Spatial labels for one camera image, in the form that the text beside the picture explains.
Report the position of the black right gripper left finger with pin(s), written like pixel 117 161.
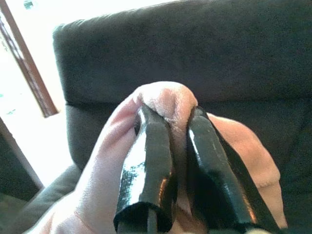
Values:
pixel 146 175

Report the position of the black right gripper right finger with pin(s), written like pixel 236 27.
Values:
pixel 214 175

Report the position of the pink plush pillow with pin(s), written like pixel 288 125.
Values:
pixel 102 170

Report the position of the dark grey fabric sofa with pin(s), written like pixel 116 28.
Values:
pixel 185 61

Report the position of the brown wooden door frame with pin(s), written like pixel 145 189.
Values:
pixel 26 61

